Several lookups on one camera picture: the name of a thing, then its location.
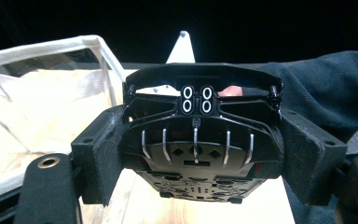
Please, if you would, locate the blue toy car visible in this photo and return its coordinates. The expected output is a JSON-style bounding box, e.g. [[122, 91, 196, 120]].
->
[[117, 63, 285, 205]]

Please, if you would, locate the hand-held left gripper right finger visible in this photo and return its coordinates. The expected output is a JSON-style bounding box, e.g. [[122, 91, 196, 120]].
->
[[281, 108, 349, 206]]

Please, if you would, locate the clear plastic bag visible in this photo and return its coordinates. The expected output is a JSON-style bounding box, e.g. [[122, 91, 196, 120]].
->
[[0, 34, 129, 203]]

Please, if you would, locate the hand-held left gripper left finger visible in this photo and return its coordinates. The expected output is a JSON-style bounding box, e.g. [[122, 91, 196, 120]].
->
[[71, 104, 129, 207]]

